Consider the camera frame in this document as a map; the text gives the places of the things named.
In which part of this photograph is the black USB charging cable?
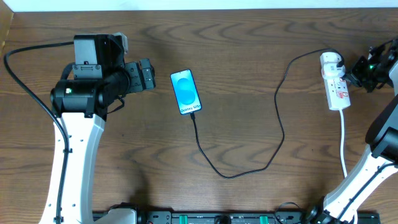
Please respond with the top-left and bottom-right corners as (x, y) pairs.
(189, 47), (345, 180)

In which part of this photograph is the blue Samsung Galaxy smartphone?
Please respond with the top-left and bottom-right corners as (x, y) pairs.
(170, 69), (202, 115)

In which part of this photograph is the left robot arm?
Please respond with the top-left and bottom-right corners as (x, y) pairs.
(40, 58), (155, 223)

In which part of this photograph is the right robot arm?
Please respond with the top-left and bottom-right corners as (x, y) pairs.
(302, 40), (397, 223)

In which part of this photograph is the white USB charger plug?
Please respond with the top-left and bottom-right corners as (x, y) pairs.
(320, 52), (346, 80)

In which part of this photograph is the white power strip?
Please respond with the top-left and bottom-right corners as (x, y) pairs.
(324, 78), (351, 111)

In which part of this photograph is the cardboard box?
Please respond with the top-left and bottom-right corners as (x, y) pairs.
(0, 0), (14, 52)

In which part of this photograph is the white power strip cord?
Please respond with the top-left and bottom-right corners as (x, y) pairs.
(338, 108), (348, 179)

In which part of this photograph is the black mounting rail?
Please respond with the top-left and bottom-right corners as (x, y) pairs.
(93, 210), (381, 224)

